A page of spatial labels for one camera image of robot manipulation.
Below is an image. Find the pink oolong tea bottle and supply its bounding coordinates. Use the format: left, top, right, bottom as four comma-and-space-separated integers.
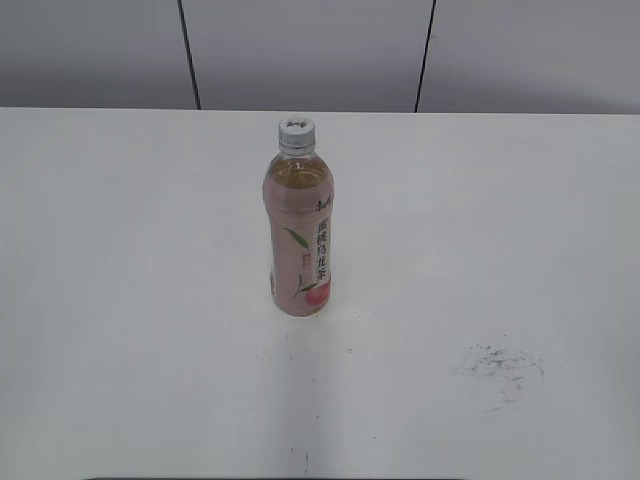
262, 147, 335, 317

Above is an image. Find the white bottle cap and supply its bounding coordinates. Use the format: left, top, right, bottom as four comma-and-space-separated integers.
278, 116, 316, 151

